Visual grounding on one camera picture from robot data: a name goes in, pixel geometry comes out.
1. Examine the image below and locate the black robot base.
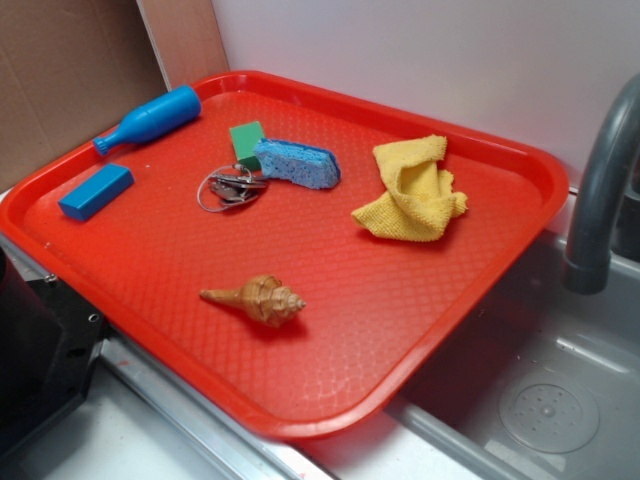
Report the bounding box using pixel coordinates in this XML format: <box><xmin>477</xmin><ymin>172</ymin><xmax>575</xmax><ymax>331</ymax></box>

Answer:
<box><xmin>1</xmin><ymin>253</ymin><xmax>105</xmax><ymax>460</ymax></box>

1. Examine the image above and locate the green rectangular block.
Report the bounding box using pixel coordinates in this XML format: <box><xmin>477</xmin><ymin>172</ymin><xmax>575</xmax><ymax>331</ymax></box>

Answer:
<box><xmin>229</xmin><ymin>121</ymin><xmax>264</xmax><ymax>172</ymax></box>

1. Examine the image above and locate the blue rectangular block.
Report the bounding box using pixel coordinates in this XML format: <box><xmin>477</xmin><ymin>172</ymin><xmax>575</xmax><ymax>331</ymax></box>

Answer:
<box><xmin>58</xmin><ymin>164</ymin><xmax>134</xmax><ymax>221</ymax></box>

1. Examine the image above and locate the red plastic tray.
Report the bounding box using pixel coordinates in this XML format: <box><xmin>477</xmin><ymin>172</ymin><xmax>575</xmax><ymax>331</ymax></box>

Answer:
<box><xmin>1</xmin><ymin>72</ymin><xmax>569</xmax><ymax>440</ymax></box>

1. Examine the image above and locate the blue sponge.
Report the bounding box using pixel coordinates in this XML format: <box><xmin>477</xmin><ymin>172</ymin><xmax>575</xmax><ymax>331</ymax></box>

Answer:
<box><xmin>253</xmin><ymin>138</ymin><xmax>341</xmax><ymax>190</ymax></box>

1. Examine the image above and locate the brown spiral seashell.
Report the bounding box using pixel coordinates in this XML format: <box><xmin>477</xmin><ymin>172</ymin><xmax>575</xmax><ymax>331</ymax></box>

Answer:
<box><xmin>199</xmin><ymin>275</ymin><xmax>306</xmax><ymax>328</ymax></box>

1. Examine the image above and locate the yellow microfiber cloth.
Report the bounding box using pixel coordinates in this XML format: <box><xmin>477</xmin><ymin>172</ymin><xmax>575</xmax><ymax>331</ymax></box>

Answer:
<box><xmin>351</xmin><ymin>135</ymin><xmax>468</xmax><ymax>243</ymax></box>

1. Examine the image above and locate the blue toy bottle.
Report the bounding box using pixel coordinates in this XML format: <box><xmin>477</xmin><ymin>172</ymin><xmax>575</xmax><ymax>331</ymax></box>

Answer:
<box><xmin>92</xmin><ymin>86</ymin><xmax>202</xmax><ymax>156</ymax></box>

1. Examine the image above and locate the grey toy sink basin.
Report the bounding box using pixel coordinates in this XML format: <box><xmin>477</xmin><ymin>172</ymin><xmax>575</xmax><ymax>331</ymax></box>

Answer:
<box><xmin>306</xmin><ymin>214</ymin><xmax>639</xmax><ymax>479</ymax></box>

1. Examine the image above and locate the grey toy faucet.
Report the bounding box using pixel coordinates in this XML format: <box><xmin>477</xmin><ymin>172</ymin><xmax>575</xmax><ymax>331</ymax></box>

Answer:
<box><xmin>563</xmin><ymin>76</ymin><xmax>639</xmax><ymax>295</ymax></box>

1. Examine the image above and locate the brown cardboard panel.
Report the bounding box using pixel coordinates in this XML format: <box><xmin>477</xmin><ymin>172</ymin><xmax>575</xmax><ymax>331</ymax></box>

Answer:
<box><xmin>1</xmin><ymin>1</ymin><xmax>228</xmax><ymax>190</ymax></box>

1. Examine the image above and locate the metal key ring with keys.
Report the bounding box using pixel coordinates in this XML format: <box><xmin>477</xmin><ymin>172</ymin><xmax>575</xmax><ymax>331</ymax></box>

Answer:
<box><xmin>196</xmin><ymin>163</ymin><xmax>271</xmax><ymax>213</ymax></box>

